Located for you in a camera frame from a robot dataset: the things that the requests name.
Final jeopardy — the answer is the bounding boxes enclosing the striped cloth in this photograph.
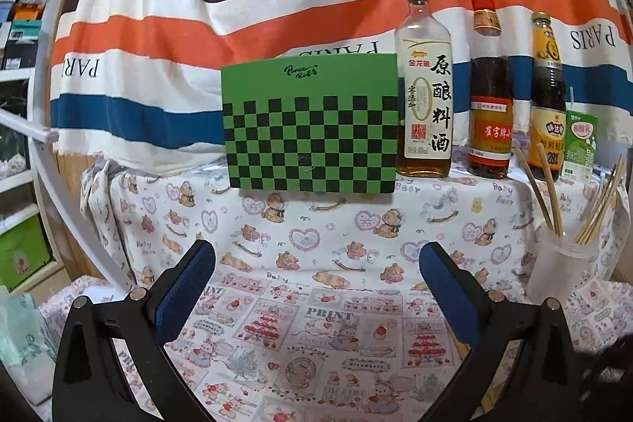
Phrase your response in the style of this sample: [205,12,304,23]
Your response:
[49,0,633,178]

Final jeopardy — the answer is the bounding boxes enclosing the green checkered box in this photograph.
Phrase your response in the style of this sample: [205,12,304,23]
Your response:
[220,53,400,197]

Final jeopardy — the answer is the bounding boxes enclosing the dark blurry object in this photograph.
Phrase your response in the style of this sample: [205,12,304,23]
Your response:
[569,335,633,422]

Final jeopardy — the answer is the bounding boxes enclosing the green drink carton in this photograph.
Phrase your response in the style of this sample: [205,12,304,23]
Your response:
[562,88,599,184]

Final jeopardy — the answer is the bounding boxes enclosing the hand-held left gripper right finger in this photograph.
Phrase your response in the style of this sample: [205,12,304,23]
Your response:
[419,241,585,422]

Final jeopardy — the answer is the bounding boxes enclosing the green cardboard box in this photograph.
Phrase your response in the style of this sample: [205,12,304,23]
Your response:
[0,213,58,292]

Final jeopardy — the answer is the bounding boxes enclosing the red cap sauce bottle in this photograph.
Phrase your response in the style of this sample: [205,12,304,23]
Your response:
[467,0,514,180]

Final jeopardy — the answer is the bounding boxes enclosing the yellow label sauce bottle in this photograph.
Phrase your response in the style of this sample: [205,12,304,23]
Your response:
[526,11,567,184]

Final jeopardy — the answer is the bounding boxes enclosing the bear printed tablecloth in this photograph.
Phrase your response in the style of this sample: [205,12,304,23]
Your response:
[37,155,633,422]

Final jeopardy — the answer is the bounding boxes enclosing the cooking wine bottle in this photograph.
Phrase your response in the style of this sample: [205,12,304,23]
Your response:
[394,0,454,178]

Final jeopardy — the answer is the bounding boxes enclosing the stack of storage boxes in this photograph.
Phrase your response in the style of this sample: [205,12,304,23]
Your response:
[0,0,63,72]

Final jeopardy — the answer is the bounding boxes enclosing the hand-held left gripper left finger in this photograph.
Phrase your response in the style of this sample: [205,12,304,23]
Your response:
[52,240,216,422]

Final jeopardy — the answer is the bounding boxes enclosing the bunch of wooden chopsticks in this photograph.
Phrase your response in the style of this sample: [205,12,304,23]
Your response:
[574,153,627,246]

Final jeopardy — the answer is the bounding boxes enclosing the white metal frame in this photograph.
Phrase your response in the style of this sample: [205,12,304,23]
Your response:
[0,0,144,304]

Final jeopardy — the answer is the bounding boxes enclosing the translucent plastic cup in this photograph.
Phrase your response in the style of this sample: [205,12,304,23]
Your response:
[525,223,602,305]

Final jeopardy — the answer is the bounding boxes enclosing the pale plastic bag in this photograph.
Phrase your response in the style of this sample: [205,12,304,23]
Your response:
[0,286,58,409]

